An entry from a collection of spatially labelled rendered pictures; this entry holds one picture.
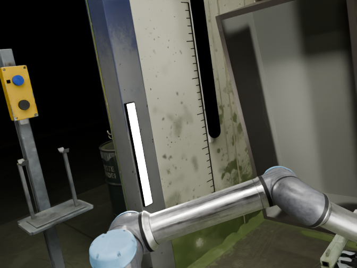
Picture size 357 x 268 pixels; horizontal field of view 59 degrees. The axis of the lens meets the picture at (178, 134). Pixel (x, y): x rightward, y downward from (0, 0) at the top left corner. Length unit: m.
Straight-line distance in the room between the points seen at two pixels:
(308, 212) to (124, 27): 1.37
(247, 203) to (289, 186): 0.16
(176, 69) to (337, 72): 0.94
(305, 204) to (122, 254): 0.58
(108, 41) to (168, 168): 0.85
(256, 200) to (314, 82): 0.93
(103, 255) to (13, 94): 0.99
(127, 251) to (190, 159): 1.26
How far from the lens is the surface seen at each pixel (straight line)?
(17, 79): 1.73
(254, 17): 1.94
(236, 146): 2.58
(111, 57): 1.84
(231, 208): 1.16
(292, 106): 1.99
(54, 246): 1.99
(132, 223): 1.21
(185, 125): 2.15
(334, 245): 1.63
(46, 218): 1.75
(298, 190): 1.08
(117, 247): 1.06
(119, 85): 1.83
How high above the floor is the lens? 1.40
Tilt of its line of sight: 11 degrees down
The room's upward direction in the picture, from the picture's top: 9 degrees counter-clockwise
